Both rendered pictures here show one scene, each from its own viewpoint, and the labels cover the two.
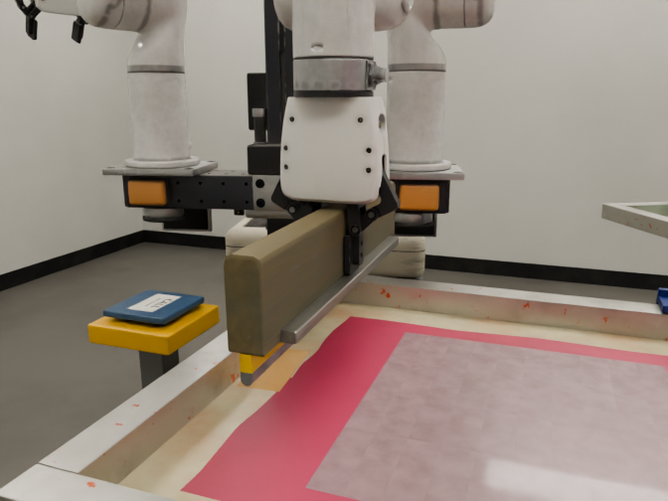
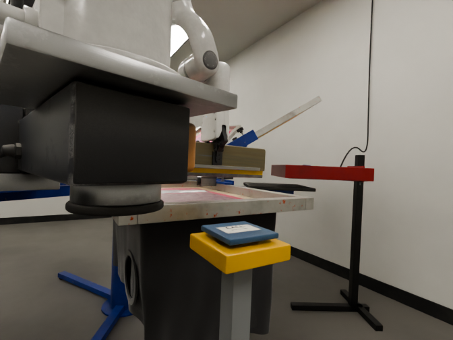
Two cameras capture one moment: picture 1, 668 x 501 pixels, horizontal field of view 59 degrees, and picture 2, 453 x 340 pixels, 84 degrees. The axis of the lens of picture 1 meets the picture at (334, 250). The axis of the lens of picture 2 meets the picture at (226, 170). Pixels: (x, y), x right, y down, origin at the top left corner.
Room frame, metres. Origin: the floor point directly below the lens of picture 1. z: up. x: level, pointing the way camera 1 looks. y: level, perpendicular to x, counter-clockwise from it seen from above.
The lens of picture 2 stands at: (1.16, 0.51, 1.08)
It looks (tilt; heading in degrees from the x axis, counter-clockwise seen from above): 1 degrees down; 218
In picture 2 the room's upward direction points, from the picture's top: 2 degrees clockwise
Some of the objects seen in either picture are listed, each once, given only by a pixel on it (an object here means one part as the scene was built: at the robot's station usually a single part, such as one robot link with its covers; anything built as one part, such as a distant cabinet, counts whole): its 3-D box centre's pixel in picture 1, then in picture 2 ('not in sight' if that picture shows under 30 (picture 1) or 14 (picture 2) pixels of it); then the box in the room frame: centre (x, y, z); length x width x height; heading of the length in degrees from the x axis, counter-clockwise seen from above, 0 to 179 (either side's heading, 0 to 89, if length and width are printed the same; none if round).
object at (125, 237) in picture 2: not in sight; (135, 253); (0.68, -0.25, 0.77); 0.46 x 0.09 x 0.36; 70
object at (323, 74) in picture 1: (340, 76); not in sight; (0.57, -0.01, 1.27); 0.09 x 0.07 x 0.03; 70
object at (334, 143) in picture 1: (333, 142); (216, 123); (0.58, 0.00, 1.21); 0.10 x 0.08 x 0.11; 70
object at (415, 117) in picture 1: (415, 120); not in sight; (1.02, -0.14, 1.21); 0.16 x 0.13 x 0.15; 174
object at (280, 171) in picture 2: not in sight; (316, 172); (-0.78, -0.14, 1.06); 0.61 x 0.46 x 0.12; 130
